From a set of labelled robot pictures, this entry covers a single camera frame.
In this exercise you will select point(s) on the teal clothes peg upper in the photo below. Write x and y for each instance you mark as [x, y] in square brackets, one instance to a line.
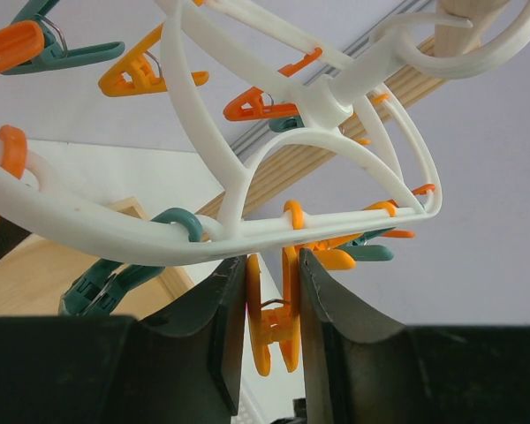
[56, 55]

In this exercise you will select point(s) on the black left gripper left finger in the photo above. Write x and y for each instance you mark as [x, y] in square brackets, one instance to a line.
[181, 364]

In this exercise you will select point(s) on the white clip hanger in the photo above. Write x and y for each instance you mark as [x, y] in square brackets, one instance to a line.
[265, 146]

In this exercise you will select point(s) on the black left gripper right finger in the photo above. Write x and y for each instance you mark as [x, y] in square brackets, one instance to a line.
[361, 366]

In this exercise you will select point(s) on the teal clothes peg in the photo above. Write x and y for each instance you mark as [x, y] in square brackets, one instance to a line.
[101, 288]
[56, 55]

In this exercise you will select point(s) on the wooden drying rack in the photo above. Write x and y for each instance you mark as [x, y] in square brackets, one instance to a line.
[291, 168]

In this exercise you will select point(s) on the yellow orange clothes peg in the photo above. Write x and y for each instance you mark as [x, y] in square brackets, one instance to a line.
[137, 72]

